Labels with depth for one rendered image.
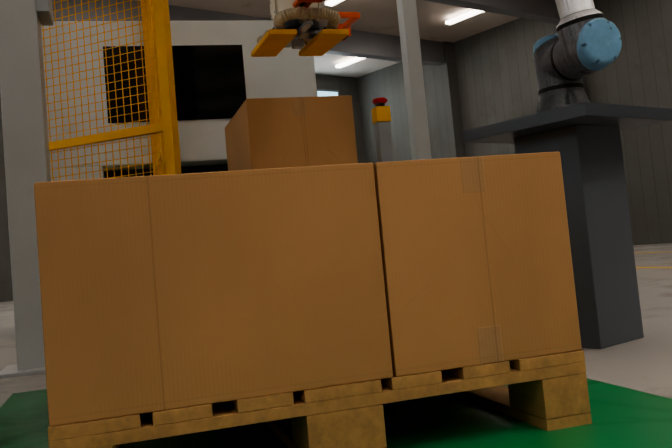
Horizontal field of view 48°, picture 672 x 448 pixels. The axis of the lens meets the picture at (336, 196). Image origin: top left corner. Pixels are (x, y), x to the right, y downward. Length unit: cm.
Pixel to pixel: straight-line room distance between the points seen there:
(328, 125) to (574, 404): 154
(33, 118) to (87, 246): 205
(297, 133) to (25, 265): 126
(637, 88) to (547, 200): 1059
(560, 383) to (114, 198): 91
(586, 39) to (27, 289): 230
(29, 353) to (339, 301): 210
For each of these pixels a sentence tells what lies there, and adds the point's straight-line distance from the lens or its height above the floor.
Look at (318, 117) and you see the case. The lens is 278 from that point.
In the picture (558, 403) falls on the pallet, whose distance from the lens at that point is 158.
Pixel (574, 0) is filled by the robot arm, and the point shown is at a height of 109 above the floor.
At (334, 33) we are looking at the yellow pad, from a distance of 270.
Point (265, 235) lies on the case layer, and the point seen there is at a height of 42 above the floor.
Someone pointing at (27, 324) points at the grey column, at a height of 19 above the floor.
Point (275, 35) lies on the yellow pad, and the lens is 266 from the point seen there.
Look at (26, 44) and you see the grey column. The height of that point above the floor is 134.
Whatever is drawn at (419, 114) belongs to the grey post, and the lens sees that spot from 595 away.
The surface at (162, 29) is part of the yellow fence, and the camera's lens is 351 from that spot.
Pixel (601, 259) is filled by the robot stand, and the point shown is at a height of 28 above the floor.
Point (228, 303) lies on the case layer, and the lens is 134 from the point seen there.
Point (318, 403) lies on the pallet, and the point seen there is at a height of 12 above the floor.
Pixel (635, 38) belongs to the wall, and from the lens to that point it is 1223.
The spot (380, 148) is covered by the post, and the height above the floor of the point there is 81.
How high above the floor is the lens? 39
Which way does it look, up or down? 4 degrees up
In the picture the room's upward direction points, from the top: 5 degrees counter-clockwise
